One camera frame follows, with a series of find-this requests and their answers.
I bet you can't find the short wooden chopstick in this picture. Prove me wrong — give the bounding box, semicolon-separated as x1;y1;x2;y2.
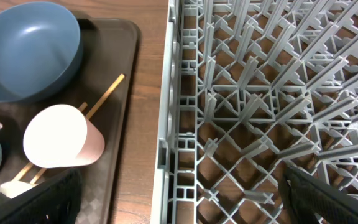
30;102;88;184

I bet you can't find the pink plastic cup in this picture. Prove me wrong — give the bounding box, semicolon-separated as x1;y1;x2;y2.
22;103;106;169

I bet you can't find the dark blue plate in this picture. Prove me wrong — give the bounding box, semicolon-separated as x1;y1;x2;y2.
0;2;83;103

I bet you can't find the long wooden chopstick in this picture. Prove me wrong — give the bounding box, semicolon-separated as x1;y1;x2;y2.
11;73;126;182

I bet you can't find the grey dishwasher rack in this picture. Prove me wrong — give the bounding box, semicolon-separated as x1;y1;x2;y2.
150;0;358;223

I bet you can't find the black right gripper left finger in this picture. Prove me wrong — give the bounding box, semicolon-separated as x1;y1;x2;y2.
0;168;82;223

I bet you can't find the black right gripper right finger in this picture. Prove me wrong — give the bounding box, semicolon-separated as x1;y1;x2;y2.
278;166;358;223

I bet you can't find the brown serving tray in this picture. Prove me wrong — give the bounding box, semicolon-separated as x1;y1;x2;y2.
0;19;139;223

